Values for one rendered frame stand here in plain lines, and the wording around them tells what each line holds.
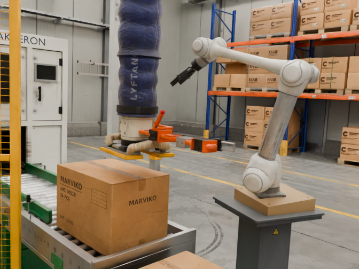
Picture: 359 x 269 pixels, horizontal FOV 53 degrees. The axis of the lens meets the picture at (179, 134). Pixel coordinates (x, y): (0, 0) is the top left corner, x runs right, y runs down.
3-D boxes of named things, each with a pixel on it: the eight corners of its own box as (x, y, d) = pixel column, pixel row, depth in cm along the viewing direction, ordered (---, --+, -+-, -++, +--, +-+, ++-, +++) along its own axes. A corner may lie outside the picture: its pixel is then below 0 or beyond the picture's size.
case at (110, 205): (56, 226, 226) (56, 164, 221) (109, 213, 254) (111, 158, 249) (110, 260, 183) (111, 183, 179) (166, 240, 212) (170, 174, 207)
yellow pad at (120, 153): (99, 150, 203) (99, 141, 203) (115, 149, 209) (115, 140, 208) (125, 160, 176) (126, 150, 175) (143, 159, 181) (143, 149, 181)
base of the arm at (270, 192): (270, 185, 239) (270, 177, 238) (287, 196, 218) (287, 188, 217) (244, 187, 235) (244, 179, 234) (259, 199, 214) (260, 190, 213)
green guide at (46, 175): (25, 170, 373) (25, 161, 372) (34, 169, 381) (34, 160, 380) (109, 210, 259) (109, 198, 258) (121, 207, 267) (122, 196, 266)
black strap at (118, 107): (109, 111, 198) (109, 104, 198) (146, 111, 211) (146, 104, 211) (127, 113, 180) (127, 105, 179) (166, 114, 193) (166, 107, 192)
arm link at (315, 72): (292, 57, 206) (287, 57, 195) (324, 65, 199) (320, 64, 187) (286, 79, 210) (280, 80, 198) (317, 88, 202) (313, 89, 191)
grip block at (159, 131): (147, 140, 177) (147, 128, 176) (164, 140, 182) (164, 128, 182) (156, 142, 170) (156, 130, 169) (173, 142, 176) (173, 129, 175)
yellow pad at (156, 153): (129, 148, 214) (129, 140, 214) (143, 147, 220) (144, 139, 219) (158, 158, 186) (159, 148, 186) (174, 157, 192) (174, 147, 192)
